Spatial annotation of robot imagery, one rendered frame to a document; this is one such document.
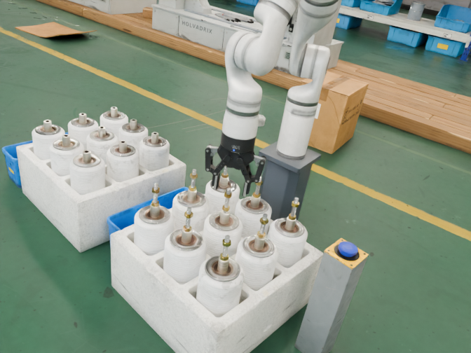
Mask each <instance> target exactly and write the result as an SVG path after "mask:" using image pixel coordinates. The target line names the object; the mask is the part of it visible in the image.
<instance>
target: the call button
mask: <svg viewBox="0 0 471 353"><path fill-rule="evenodd" d="M339 251H340V253H341V254H342V255H343V256H346V257H353V256H355V255H356V254H357V251H358V249H357V247H356V246H355V245H354V244H353V243H351V242H340V243H339Z"/></svg>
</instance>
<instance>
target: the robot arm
mask: <svg viewBox="0 0 471 353"><path fill-rule="evenodd" d="M298 5H299V8H298V15H297V21H296V30H295V34H294V40H293V44H292V49H291V53H290V55H289V64H288V66H289V72H290V74H291V75H294V76H298V77H302V78H308V79H312V81H311V82H310V83H308V84H305V85H299V86H294V87H292V88H290V89H289V91H288V93H287V99H286V103H285V110H284V113H283V117H282V124H281V128H280V134H279V137H278V144H277V148H276V152H277V154H278V155H280V156H282V157H284V158H287V159H290V160H300V159H303V158H304V157H305V155H306V150H307V147H308V142H309V139H310V134H311V130H312V127H313V122H314V119H315V114H316V111H317V107H318V102H319V98H320V93H321V89H322V84H323V82H324V79H325V75H326V73H327V68H328V66H329V61H330V55H331V53H330V49H329V48H328V47H324V46H318V45H314V44H310V43H307V41H308V40H309V39H310V37H311V36H313V35H314V34H315V33H317V32H318V31H320V30H321V29H322V28H323V27H324V26H326V25H327V24H328V23H329V22H330V21H331V20H332V19H333V17H334V16H335V15H336V12H337V8H338V5H339V0H259V2H258V3H257V5H256V8H255V9H254V18H255V19H256V21H257V22H258V23H259V24H261V25H262V26H263V30H262V33H261V36H257V35H255V34H252V33H249V32H245V31H239V32H236V33H234V34H233V35H232V36H231V37H230V39H229V40H228V43H227V45H226V50H225V65H226V76H227V82H228V98H227V104H226V111H225V114H224V120H223V126H222V132H221V142H220V145H219V147H216V146H213V145H211V144H208V146H207V148H206V149H205V170H206V171H207V172H211V173H212V186H214V189H215V190H217V188H218V186H219V178H220V171H221V170H222V169H223V168H224V166H226V167H229V168H234V169H238V170H241V172H242V174H243V176H244V178H245V184H244V188H243V196H246V194H247V195H248V193H249V191H250V187H251V183H252V182H255V183H258V182H259V180H260V177H261V173H262V171H263V168H264V165H265V162H266V156H262V157H259V156H257V155H255V154H254V145H255V140H256V135H257V128H258V127H261V126H264V124H265V119H266V118H265V117H264V116H263V115H259V110H260V105H261V97H262V89H261V86H260V85H259V84H258V83H257V82H256V81H254V79H253V78H252V75H251V74H254V75H256V76H264V75H266V74H267V73H269V72H270V71H271V70H272V69H273V68H274V66H275V65H276V63H277V61H278V58H279V55H280V50H281V46H282V42H283V39H284V35H285V31H286V28H287V24H288V22H289V21H290V19H291V17H292V15H293V13H294V11H295V10H296V7H297V6H298ZM216 152H217V153H218V155H219V157H220V158H221V161H220V162H219V164H218V165H217V166H216V167H215V166H214V165H213V156H214V155H215V153H216ZM253 160H254V161H255V165H256V166H257V167H258V168H257V172H256V174H255V175H252V173H251V170H250V163H251V162H252V161H253Z"/></svg>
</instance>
